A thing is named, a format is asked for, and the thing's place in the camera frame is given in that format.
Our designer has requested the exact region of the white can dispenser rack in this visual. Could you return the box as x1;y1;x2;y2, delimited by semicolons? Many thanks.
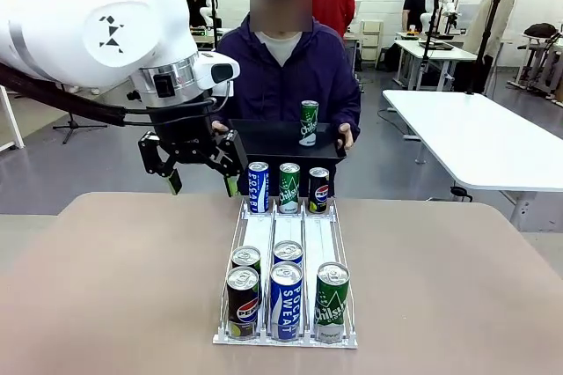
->
212;196;359;350

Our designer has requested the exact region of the person in purple jacket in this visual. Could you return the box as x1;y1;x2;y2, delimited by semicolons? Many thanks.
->
211;0;362;198

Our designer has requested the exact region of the tall black tripod stand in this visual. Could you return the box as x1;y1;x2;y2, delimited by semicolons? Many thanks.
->
466;0;507;95

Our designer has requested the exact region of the man in beige coat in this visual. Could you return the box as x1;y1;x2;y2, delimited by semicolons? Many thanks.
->
462;0;515;95

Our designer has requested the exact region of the white drawer cabinet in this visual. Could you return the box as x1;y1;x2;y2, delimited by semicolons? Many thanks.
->
360;18;384;63

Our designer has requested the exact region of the white table with leg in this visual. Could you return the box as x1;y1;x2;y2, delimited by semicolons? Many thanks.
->
0;84;26;151

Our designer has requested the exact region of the person in black T-shirt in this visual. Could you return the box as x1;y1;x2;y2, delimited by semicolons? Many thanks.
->
402;0;439;33

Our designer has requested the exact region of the black plastic tray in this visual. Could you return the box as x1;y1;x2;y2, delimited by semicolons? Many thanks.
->
228;118;347;161

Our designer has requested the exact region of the black stand with clamps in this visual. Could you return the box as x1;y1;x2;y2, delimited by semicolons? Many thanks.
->
420;0;446;85

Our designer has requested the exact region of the black corrugated cable conduit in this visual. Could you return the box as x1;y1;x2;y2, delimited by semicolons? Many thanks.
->
0;62;220;128

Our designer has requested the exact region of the black Pepsi can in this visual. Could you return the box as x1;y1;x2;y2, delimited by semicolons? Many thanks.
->
226;266;260;341
308;166;331;215
230;246;262;276

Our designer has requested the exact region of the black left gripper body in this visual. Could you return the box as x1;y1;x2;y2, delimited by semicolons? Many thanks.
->
148;100;221;165

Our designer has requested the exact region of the black bag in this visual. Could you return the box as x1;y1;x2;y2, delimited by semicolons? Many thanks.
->
523;22;559;39

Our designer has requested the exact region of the person in dark sweater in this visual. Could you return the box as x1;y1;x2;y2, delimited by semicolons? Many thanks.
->
186;0;208;29

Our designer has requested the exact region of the white desk with metal legs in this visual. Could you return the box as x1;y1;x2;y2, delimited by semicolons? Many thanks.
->
393;38;479;90

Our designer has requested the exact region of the blue Pocari Sweat can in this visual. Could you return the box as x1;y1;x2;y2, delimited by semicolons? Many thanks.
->
269;261;304;342
247;161;270;214
273;240;304;267

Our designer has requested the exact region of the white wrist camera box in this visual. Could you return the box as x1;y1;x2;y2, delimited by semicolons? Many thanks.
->
193;52;242;91

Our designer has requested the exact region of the person's left hand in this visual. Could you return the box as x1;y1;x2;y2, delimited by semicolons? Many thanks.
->
337;122;355;151

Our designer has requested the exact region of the green Chilsung cider can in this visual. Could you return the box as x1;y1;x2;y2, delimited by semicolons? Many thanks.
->
278;162;302;215
314;261;351;343
299;99;319;148

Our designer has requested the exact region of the person's left forearm purple sleeve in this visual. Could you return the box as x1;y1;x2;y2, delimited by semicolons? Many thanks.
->
332;95;362;130

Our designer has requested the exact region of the black microphone tripod stand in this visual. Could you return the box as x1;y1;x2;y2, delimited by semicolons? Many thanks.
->
52;111;109;144

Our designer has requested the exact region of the large white table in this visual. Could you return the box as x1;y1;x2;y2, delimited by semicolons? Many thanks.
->
382;89;563;232

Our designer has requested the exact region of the person's right forearm purple sleeve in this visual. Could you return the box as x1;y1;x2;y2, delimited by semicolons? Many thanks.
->
211;95;242;123

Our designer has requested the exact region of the white robot behind stand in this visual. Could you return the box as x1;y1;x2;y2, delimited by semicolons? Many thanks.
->
420;0;461;35

